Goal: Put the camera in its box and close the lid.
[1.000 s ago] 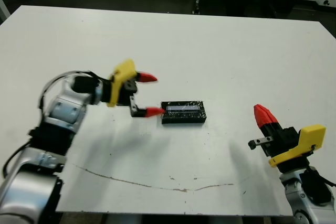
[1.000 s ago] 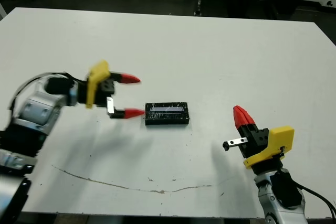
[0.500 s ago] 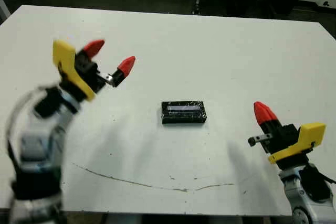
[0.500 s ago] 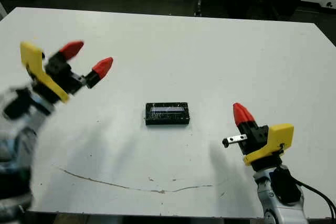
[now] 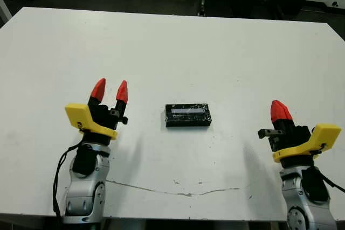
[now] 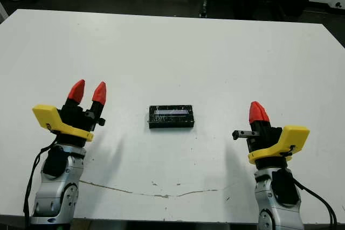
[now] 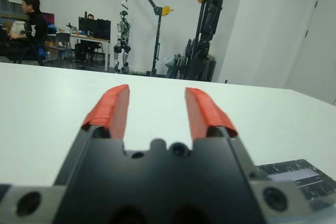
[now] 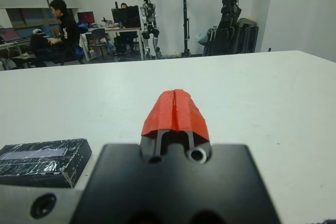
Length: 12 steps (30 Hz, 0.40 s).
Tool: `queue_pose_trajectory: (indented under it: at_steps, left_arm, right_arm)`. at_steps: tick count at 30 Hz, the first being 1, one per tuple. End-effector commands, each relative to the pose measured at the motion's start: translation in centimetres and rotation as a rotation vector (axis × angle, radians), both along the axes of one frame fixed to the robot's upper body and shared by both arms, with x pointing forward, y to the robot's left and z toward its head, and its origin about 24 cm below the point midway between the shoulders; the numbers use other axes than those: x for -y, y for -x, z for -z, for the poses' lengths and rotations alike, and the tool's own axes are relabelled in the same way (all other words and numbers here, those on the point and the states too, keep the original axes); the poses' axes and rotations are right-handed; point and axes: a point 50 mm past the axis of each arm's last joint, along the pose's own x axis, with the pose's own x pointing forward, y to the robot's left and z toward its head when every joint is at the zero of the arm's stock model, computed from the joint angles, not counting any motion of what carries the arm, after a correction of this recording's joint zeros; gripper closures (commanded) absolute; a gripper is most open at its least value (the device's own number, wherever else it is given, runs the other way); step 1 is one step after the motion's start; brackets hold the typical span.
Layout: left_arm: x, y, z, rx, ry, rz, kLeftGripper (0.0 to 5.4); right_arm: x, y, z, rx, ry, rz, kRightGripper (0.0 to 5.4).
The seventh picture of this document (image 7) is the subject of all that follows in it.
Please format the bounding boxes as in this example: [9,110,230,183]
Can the person in black sweater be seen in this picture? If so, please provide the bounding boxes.
[0,0,49,66]

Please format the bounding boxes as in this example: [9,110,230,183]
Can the blue bag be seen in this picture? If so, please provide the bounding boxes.
[37,45,48,62]

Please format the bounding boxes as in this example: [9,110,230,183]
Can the grey chair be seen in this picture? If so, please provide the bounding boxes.
[56,32,72,64]

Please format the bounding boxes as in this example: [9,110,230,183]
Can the white office desk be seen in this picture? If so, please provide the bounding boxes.
[47,34,112,72]

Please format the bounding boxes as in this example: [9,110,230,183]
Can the black office chair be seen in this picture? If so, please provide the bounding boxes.
[0,42,47,67]

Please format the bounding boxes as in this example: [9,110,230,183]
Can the black box lid white stripe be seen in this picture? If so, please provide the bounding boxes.
[256,158,331,205]

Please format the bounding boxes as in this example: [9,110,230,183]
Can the white door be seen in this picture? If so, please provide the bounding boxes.
[286,0,336,104]

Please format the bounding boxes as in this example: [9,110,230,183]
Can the folded grey chairs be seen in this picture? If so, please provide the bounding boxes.
[166,53,190,80]

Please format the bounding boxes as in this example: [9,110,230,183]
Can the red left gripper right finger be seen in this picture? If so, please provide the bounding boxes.
[184,87,271,182]

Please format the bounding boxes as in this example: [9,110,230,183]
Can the silver humanoid robot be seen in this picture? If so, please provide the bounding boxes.
[113,10,132,74]

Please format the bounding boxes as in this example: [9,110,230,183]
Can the dark hoist gantry yellow winch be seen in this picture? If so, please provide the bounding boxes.
[127,0,175,77]

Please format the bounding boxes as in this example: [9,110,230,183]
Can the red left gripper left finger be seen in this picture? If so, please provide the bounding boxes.
[54,84,131,187]

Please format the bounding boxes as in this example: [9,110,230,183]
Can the black hanging robot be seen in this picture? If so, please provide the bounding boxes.
[202,0,224,51]

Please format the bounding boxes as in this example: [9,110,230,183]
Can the black computer monitor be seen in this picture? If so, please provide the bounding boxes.
[78,16,97,38]
[96,18,112,40]

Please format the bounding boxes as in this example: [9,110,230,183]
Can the black hoist stand yellow winch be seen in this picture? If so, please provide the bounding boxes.
[190,0,227,81]

